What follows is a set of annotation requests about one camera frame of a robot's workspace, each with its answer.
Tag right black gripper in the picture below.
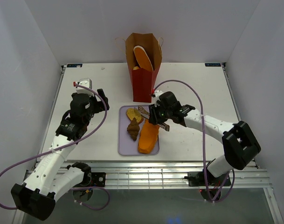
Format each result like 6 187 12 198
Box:
148 102 172 126

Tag metal tongs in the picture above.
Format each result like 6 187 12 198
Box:
138 105 170 132

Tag long oval orange bread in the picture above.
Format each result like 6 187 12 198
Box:
133 45 154 72

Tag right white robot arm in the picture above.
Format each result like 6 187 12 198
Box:
149 91 261 185

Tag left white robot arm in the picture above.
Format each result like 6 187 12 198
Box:
11 89 109 221

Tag orange loaf bread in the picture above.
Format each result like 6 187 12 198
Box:
138 119 159 154

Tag red brown paper bag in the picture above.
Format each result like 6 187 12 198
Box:
124 33 162 103

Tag toasted bread slice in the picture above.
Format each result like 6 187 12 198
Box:
126 108 144 124

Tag brown croissant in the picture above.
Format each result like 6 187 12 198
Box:
127 118 140 141

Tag left blue label sticker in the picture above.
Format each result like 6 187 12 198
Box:
66 63 83 68

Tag blue label sticker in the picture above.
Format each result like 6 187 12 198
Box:
66 63 83 68
205 63 222 67

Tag lilac plastic tray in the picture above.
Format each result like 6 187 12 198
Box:
118 105 159 156

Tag right blue label sticker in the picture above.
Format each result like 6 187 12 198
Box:
205 63 222 67

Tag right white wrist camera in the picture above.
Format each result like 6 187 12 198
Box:
151 90 164 105

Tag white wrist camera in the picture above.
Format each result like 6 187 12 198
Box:
151 90 164 105
73 78 94 96

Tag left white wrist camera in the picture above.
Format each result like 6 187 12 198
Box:
73 78 94 96

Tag aluminium frame rail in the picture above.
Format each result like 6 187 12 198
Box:
25 161 284 224

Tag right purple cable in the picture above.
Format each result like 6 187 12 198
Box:
152 79 236 203

